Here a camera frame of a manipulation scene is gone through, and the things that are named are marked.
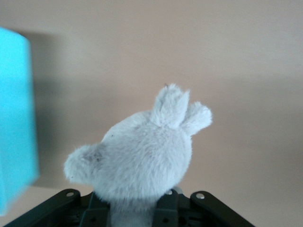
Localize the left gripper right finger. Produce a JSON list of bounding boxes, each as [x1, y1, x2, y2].
[[153, 186, 258, 227]]

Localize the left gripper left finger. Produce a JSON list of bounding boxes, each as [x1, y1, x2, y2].
[[0, 188, 112, 227]]

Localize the grey plush toy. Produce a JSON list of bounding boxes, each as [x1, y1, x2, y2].
[[63, 83, 213, 227]]

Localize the blue plastic box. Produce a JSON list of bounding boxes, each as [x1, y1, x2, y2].
[[0, 26, 40, 217]]

